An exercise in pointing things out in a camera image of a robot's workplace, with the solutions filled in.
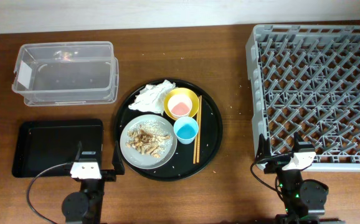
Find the black rectangular tray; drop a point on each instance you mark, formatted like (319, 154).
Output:
(44, 144)

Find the clear plastic waste bin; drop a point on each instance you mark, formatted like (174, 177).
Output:
(66, 73)

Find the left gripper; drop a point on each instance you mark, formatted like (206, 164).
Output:
(111, 175)

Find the peanut shells and rice scraps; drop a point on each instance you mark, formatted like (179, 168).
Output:
(148, 138)

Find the blue cup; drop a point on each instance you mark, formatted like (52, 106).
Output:
(186, 129)

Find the grey plate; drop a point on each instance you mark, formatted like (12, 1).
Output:
(142, 161)

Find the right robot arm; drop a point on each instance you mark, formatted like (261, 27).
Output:
(304, 200)

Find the white paper napkin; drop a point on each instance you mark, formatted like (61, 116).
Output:
(151, 97)

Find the pink cup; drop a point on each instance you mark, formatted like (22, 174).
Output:
(179, 105)

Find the grey dishwasher rack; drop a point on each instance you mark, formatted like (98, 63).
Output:
(305, 80)

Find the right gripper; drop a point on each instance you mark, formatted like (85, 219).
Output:
(264, 150)

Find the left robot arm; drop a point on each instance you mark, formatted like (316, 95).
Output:
(85, 206)

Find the round black serving tray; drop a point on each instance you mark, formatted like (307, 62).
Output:
(180, 165)

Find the yellow bowl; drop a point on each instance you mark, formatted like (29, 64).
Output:
(184, 91)

